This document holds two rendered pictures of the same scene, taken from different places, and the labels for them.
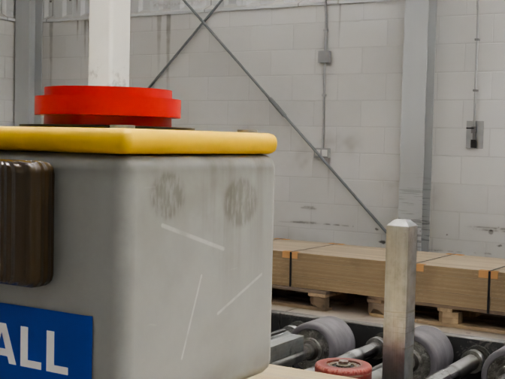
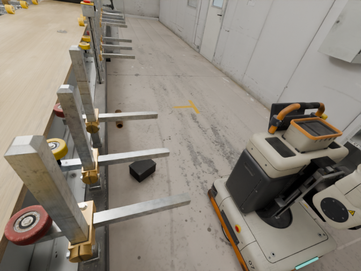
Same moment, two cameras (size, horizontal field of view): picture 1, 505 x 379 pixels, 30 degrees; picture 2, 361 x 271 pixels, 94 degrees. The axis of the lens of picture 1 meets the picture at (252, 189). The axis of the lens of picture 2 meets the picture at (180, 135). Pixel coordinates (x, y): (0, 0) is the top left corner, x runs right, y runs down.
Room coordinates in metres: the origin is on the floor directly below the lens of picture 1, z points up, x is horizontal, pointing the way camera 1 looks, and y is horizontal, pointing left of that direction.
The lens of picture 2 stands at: (0.92, 1.34, 1.35)
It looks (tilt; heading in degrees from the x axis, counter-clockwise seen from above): 40 degrees down; 214
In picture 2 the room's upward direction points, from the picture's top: 11 degrees clockwise
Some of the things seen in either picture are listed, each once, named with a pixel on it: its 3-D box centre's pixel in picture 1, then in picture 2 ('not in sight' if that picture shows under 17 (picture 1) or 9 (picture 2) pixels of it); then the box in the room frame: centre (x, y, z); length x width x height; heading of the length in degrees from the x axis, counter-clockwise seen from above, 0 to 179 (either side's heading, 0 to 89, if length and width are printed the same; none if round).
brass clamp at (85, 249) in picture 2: not in sight; (83, 229); (0.90, 1.08, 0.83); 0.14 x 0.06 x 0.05; 59
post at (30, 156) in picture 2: not in sight; (71, 220); (0.91, 1.10, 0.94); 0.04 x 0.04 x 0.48; 59
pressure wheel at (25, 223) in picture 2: not in sight; (36, 230); (0.97, 1.01, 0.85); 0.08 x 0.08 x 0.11
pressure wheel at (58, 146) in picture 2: not in sight; (56, 156); (0.84, 0.80, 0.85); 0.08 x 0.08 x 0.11
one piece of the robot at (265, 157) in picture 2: not in sight; (284, 170); (-0.11, 1.50, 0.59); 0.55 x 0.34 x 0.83; 148
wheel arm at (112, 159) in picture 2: not in sight; (117, 158); (0.68, 0.90, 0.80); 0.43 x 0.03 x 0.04; 149
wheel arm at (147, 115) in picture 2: not in sight; (114, 117); (0.55, 0.69, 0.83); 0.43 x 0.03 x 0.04; 149
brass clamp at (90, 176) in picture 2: not in sight; (91, 165); (0.77, 0.87, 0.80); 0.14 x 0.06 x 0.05; 59
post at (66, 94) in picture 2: not in sight; (85, 152); (0.78, 0.89, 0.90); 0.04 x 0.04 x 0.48; 59
